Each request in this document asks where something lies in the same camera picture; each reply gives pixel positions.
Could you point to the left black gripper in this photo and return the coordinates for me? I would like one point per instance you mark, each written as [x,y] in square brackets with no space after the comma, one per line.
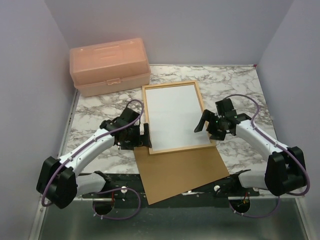
[128,145]

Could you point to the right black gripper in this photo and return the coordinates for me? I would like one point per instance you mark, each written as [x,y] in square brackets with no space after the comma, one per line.
[209,116]

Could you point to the brown backing board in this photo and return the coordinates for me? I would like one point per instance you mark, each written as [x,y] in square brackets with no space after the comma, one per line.
[169,174]

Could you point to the light wooden picture frame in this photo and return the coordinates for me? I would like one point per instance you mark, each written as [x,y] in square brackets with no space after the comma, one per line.
[175,151]

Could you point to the plant photo with backing board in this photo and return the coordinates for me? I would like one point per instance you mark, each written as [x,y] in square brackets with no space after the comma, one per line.
[175,117]

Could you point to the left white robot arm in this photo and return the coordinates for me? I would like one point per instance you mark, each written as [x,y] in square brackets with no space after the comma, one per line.
[60,180]

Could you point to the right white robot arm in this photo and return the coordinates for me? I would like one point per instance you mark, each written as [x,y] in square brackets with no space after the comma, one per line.
[285,169]

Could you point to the pink translucent plastic box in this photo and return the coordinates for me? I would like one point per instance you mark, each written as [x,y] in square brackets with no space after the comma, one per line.
[109,67]

